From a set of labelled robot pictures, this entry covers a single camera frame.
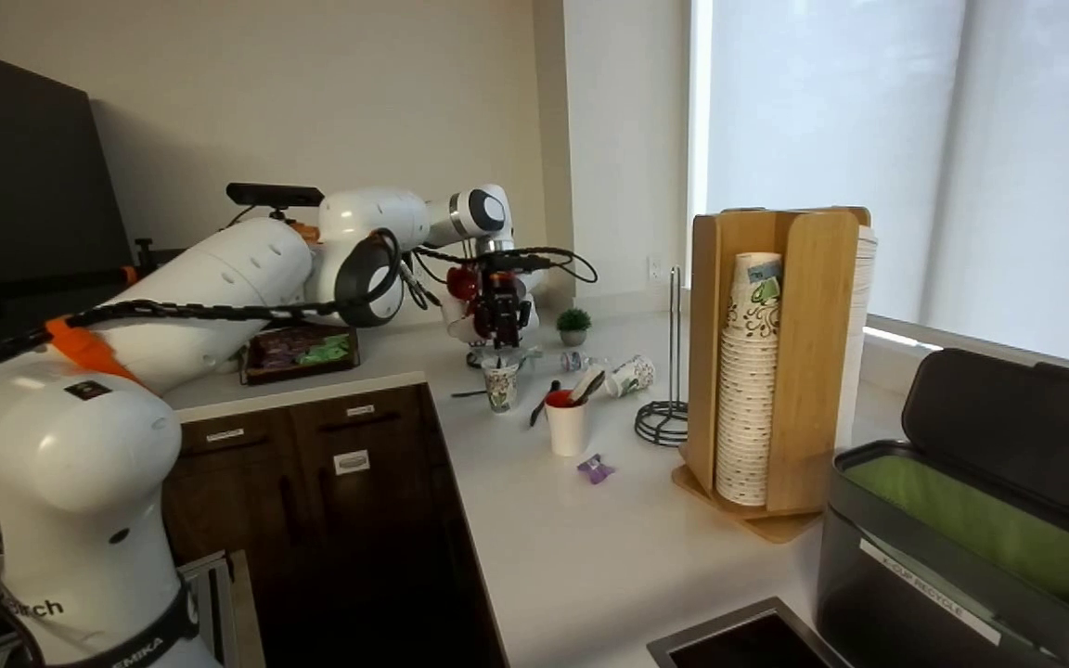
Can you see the stainless steel trash bin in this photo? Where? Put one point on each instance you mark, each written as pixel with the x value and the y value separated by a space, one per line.
pixel 950 548

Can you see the dark wooden cabinet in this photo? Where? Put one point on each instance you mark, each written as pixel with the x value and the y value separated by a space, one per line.
pixel 352 523

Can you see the lying patterned paper cup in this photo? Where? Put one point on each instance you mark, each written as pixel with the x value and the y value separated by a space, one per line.
pixel 633 377

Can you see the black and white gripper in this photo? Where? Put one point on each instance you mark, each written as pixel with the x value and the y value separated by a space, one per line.
pixel 487 307

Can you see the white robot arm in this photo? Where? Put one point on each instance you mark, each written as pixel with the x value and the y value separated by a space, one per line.
pixel 87 432

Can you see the purple candy wrapper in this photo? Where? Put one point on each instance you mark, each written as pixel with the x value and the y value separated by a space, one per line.
pixel 596 467

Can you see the black spoon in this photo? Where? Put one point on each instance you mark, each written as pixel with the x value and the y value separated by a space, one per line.
pixel 531 415

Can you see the small green potted plant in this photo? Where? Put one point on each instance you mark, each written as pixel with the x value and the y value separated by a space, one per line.
pixel 575 324

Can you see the stack of patterned paper cups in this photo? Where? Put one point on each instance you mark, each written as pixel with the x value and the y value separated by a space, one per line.
pixel 748 371

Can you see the wooden paper cup dispenser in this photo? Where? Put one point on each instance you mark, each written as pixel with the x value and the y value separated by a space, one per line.
pixel 822 289

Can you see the tablet with green screen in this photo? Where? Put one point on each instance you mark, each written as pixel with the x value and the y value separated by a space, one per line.
pixel 296 355

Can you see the black wire holder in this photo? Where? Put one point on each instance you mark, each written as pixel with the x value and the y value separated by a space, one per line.
pixel 667 420

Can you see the white mug red inside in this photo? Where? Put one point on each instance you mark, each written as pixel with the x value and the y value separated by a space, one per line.
pixel 567 427

